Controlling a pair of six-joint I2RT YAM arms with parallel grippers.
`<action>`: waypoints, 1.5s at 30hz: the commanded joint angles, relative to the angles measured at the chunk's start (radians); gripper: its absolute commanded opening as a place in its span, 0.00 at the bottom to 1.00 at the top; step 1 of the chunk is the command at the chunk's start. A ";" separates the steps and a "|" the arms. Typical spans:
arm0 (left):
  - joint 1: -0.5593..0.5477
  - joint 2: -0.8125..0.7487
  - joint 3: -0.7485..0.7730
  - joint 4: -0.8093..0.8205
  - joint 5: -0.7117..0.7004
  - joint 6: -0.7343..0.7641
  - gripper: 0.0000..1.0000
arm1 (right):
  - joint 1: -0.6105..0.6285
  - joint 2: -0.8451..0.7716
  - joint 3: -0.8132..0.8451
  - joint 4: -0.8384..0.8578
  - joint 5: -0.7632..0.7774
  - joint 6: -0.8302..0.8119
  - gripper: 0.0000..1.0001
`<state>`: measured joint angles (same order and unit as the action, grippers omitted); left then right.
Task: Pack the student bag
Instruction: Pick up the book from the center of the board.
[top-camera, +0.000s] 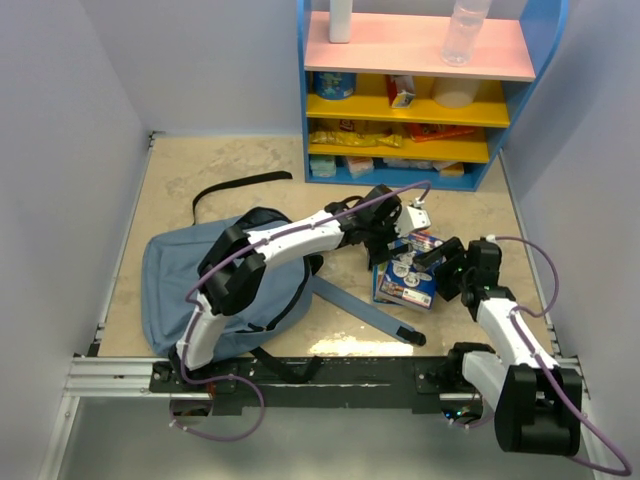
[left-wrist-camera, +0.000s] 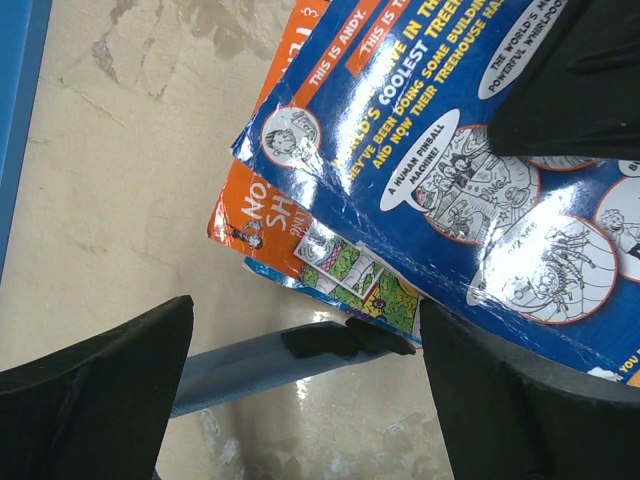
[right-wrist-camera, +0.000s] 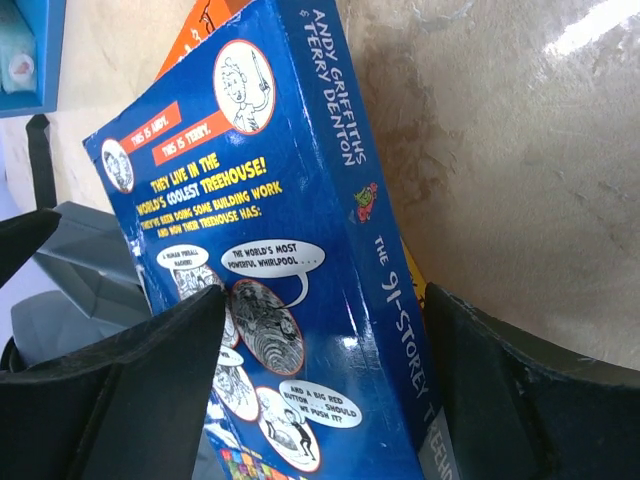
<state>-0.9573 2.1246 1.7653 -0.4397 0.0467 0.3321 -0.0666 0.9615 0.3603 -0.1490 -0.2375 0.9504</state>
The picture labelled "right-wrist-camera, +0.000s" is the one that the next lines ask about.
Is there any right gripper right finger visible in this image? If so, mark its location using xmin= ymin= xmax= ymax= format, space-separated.
xmin=423 ymin=283 xmax=639 ymax=479

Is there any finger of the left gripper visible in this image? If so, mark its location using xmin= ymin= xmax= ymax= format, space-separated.
xmin=0 ymin=209 xmax=61 ymax=287

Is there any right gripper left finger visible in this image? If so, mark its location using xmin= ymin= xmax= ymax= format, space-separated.
xmin=1 ymin=287 xmax=225 ymax=479

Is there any blue treehouse book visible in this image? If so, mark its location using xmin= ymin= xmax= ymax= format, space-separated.
xmin=83 ymin=1 xmax=459 ymax=479

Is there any blue student backpack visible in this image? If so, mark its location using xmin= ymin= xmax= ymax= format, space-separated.
xmin=25 ymin=114 xmax=58 ymax=209

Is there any teal tissue pack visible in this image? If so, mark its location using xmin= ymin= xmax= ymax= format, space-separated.
xmin=1 ymin=1 xmax=37 ymax=94

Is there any blue shelf unit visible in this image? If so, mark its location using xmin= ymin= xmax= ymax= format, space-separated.
xmin=1 ymin=1 xmax=66 ymax=118

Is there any orange book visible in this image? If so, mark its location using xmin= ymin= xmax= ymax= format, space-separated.
xmin=156 ymin=0 xmax=250 ymax=79

